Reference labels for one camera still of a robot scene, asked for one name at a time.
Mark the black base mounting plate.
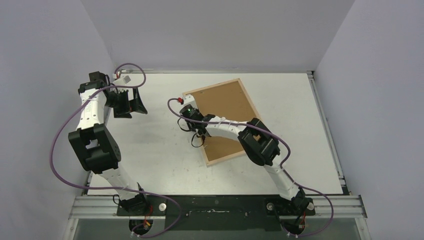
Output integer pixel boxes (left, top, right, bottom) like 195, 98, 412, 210
116, 195, 316, 233

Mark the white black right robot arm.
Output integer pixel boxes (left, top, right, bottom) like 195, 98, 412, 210
179, 104, 315, 215

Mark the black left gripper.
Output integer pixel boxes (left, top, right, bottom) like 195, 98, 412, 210
105, 87, 147, 119

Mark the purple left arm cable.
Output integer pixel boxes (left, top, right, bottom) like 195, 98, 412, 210
48, 62, 182, 239

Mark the brown backing board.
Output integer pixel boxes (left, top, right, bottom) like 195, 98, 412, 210
187, 81, 263, 163

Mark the light wooden picture frame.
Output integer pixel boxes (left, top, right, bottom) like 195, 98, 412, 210
182, 78, 266, 167

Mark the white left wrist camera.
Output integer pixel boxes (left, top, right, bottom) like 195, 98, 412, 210
112, 75, 131, 86

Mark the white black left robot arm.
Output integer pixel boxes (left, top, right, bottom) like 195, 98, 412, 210
68, 71, 150, 216

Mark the aluminium front rail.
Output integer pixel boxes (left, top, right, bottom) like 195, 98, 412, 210
69, 195, 367, 219

